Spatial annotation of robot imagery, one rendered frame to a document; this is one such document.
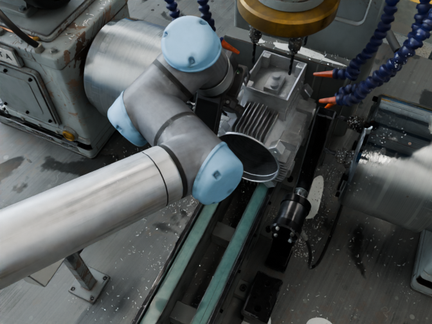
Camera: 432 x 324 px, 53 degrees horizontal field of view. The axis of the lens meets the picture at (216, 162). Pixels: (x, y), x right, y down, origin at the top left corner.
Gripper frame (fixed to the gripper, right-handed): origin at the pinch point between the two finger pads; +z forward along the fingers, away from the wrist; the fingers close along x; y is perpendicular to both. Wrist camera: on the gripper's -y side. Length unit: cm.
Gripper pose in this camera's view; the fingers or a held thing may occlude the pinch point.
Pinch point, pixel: (228, 115)
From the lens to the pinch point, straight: 91.8
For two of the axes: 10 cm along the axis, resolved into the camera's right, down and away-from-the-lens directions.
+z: 2.1, 1.3, 9.7
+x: -9.1, -3.4, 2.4
